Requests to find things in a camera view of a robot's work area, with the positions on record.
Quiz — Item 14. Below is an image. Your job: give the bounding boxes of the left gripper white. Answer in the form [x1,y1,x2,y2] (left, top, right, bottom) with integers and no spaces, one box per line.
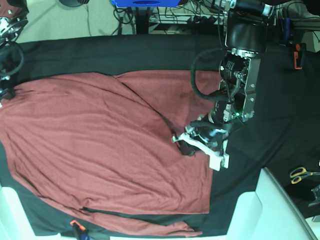
[172,124,230,171]

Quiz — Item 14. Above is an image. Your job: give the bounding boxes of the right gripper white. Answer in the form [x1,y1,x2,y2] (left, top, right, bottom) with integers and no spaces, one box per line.
[0,87,16,100]

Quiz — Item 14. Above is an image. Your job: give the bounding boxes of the red long-sleeve T-shirt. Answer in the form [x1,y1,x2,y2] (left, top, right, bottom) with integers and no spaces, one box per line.
[0,70,213,237]

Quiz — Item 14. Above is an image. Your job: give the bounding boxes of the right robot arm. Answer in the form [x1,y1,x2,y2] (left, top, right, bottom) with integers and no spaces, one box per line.
[0,0,29,100]

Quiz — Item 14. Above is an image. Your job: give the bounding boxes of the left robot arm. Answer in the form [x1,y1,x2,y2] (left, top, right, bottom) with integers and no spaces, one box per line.
[172,0,274,171]

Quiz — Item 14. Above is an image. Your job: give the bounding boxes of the black table cloth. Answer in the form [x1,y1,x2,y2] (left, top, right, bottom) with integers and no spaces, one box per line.
[0,35,320,237]

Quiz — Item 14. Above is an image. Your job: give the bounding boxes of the orange black clamp bottom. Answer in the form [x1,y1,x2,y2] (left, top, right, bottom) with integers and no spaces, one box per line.
[69,219,91,240]

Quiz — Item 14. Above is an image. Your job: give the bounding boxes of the orange black clamp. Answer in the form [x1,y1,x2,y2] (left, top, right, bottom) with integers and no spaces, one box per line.
[69,219,91,240]
[293,43,307,70]

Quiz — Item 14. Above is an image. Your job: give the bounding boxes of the white power strip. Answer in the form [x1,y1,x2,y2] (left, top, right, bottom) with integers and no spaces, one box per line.
[149,12,224,25]

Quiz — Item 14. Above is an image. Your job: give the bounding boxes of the blue box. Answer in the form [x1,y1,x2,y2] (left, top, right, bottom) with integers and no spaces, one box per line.
[110,0,180,8]

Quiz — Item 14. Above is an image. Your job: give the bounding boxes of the orange black clamp right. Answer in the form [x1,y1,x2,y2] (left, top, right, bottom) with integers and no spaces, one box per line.
[293,43,307,70]

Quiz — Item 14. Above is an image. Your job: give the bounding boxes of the yellow-handled scissors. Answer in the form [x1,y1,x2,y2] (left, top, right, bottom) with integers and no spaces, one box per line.
[289,166,320,185]

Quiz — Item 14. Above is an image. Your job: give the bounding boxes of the black table stand post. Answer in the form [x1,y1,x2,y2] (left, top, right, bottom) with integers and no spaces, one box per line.
[134,7,153,35]

